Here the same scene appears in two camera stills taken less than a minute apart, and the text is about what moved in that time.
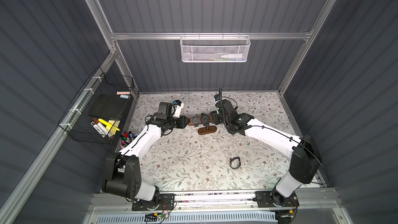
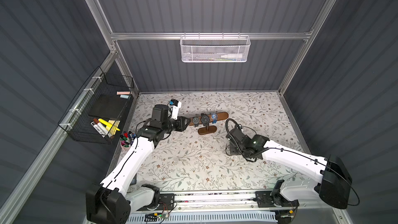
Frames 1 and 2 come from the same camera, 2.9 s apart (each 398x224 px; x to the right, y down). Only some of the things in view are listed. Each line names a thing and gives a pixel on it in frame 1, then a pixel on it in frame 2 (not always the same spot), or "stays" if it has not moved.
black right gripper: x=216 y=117 -> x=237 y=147
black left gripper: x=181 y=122 stays
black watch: x=196 y=121 stays
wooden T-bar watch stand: x=202 y=130 stays
